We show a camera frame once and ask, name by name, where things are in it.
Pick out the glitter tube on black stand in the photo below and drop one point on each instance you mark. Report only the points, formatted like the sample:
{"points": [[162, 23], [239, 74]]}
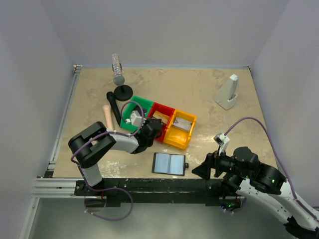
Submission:
{"points": [[122, 91]]}

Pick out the black bin handle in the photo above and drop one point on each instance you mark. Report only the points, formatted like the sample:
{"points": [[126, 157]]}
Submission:
{"points": [[112, 100]]}

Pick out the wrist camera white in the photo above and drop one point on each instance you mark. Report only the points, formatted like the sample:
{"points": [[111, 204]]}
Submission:
{"points": [[135, 118], [222, 140]]}

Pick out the pink cylinder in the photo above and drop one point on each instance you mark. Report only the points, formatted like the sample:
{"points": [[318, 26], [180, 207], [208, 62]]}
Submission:
{"points": [[108, 116]]}

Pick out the green plastic bin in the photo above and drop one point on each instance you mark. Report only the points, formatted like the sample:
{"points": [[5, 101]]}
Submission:
{"points": [[144, 103]]}

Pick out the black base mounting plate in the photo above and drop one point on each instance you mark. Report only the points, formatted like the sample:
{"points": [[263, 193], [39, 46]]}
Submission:
{"points": [[160, 191]]}

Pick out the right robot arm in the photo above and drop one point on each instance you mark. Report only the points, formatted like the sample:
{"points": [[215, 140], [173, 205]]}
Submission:
{"points": [[246, 176]]}

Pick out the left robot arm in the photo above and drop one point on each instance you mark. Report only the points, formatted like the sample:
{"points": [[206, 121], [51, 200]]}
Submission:
{"points": [[91, 144]]}

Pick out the black leather card holder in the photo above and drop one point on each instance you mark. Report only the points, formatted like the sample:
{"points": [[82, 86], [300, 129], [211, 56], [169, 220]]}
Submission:
{"points": [[169, 164]]}

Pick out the silver cards in yellow bin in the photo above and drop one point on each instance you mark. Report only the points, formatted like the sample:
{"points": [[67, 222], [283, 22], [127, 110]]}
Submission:
{"points": [[182, 124]]}

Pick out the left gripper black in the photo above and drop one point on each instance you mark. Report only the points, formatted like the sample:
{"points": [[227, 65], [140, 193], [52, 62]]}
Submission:
{"points": [[154, 126]]}

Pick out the white wedge stand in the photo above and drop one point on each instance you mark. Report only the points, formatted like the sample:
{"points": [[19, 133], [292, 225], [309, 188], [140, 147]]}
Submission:
{"points": [[227, 95]]}

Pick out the red plastic bin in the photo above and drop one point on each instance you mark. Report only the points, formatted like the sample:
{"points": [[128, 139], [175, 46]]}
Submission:
{"points": [[165, 110]]}

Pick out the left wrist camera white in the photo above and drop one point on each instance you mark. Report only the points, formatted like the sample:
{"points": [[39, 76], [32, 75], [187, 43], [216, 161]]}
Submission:
{"points": [[135, 118]]}

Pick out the yellow plastic bin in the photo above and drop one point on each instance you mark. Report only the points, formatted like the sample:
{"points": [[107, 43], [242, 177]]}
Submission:
{"points": [[178, 137]]}

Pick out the gold cards in red bin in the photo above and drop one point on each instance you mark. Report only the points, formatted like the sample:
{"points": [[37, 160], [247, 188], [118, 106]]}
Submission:
{"points": [[160, 116]]}

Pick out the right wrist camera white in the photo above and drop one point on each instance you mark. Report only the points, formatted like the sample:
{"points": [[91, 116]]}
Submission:
{"points": [[222, 140]]}

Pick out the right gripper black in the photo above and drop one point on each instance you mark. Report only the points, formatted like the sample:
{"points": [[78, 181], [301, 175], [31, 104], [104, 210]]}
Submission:
{"points": [[214, 165]]}

